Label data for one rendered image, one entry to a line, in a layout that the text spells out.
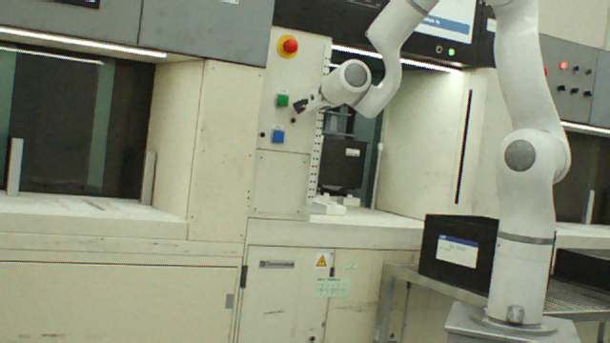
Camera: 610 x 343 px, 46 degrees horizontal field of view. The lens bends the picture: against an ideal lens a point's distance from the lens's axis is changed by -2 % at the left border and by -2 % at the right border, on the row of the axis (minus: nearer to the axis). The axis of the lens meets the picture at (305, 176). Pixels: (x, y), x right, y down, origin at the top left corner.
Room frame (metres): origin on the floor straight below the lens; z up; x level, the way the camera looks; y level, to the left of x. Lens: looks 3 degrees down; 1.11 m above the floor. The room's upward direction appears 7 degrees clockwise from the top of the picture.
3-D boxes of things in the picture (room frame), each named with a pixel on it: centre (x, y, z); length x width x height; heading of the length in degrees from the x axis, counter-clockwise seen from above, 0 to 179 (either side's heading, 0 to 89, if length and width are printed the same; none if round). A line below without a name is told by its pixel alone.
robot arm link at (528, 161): (1.56, -0.47, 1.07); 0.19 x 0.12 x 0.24; 147
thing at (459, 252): (2.10, -0.55, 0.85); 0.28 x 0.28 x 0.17; 40
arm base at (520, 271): (1.59, -0.49, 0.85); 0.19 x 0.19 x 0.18
